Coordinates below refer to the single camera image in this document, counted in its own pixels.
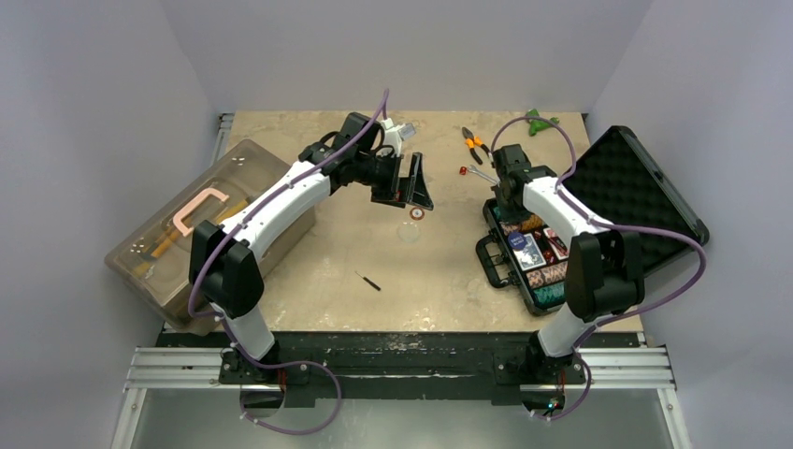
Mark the aluminium frame rail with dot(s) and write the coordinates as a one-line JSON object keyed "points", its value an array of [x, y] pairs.
{"points": [[640, 368]]}

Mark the red poker chip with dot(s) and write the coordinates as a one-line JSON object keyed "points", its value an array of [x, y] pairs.
{"points": [[417, 214]]}

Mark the blue small blind button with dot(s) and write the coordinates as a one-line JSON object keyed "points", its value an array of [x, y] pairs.
{"points": [[517, 241]]}

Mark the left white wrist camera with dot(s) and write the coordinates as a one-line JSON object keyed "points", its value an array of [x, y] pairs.
{"points": [[394, 136]]}

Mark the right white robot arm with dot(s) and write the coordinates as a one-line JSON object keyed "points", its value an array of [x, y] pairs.
{"points": [[605, 272]]}

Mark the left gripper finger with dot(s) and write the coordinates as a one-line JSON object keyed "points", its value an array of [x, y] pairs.
{"points": [[417, 191], [390, 192]]}

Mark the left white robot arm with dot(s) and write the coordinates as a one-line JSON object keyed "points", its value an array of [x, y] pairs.
{"points": [[224, 260]]}

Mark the green plastic toy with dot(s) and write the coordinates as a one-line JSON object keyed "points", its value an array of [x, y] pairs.
{"points": [[537, 126]]}

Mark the small black screwdriver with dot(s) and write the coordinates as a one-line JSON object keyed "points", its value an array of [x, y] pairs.
{"points": [[368, 281]]}

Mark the translucent brown tool box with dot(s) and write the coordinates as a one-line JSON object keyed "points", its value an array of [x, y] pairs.
{"points": [[155, 260]]}

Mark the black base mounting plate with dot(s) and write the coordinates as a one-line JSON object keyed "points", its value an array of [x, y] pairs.
{"points": [[496, 367]]}

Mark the blue playing card deck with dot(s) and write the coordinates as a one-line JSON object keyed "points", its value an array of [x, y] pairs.
{"points": [[530, 256]]}

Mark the black foam-lined poker case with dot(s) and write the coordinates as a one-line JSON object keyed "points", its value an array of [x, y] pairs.
{"points": [[617, 179]]}

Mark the red playing card deck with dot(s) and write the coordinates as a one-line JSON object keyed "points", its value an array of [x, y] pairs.
{"points": [[556, 244]]}

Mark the teal poker chip row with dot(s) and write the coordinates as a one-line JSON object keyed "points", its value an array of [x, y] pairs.
{"points": [[549, 296]]}

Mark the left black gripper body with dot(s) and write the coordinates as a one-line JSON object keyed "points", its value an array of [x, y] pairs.
{"points": [[384, 177]]}

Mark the orange black pliers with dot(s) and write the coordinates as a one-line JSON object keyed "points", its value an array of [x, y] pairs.
{"points": [[474, 143]]}

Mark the clear round disc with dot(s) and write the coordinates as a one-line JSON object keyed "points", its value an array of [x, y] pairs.
{"points": [[408, 232]]}

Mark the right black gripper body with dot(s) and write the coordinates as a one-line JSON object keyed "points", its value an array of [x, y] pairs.
{"points": [[501, 202]]}

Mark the silver wrench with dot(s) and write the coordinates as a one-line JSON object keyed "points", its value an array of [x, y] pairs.
{"points": [[474, 170]]}

